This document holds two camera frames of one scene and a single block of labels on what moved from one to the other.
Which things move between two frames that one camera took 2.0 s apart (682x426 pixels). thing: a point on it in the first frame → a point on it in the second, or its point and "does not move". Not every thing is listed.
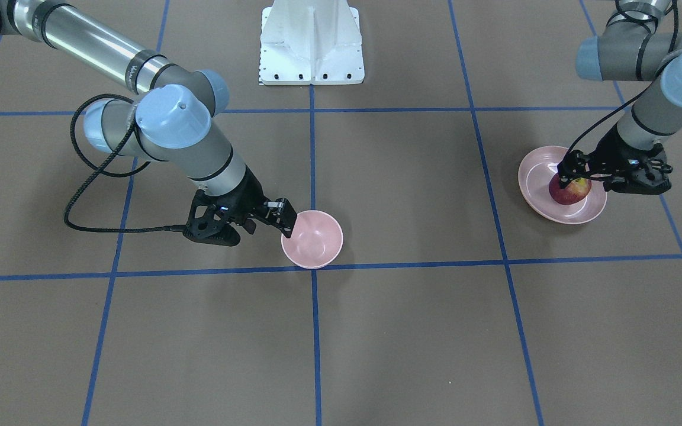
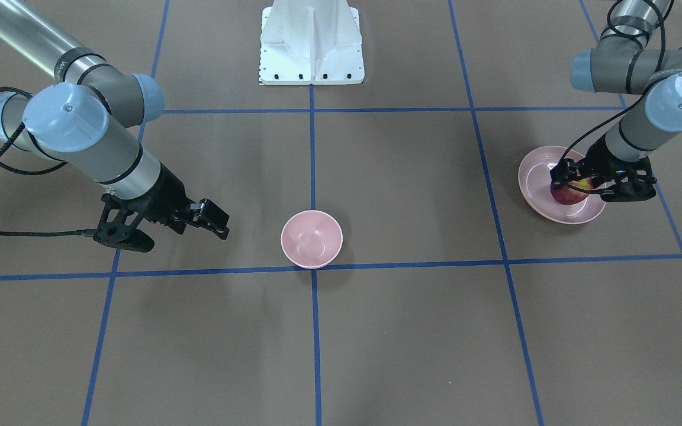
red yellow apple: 573,193 does not move
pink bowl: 315,239 does not move
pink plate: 536,173 does not move
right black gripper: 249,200 → 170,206
